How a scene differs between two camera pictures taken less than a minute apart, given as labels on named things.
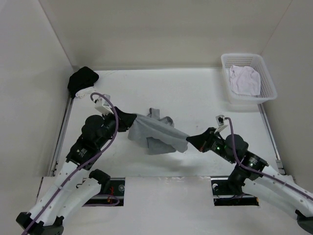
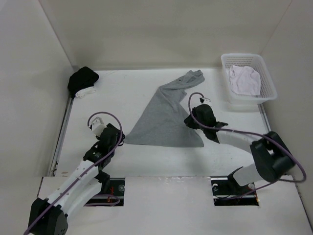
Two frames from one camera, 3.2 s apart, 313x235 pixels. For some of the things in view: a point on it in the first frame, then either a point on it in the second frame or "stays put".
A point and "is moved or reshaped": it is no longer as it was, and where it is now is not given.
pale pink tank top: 244,80 stays put
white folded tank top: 81,92 stays put
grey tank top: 157,133 is moved or reshaped
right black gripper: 201,141 → 189,121
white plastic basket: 268,92 stays put
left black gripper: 125,120 → 118,137
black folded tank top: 81,79 stays put
